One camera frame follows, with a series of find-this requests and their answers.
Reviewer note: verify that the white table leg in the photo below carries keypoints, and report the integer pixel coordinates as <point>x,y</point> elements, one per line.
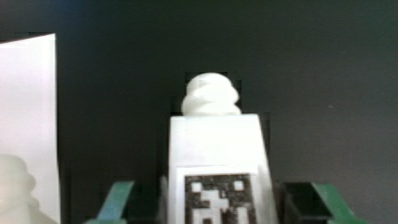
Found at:
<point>19,211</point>
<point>220,191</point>

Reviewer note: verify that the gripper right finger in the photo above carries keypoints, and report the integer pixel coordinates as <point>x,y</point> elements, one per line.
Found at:
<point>312,205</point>

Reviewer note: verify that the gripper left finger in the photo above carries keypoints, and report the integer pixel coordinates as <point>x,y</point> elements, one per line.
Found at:
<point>113,204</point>

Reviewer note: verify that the white sheet with tags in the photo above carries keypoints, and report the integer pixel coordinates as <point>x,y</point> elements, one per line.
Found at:
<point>28,114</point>

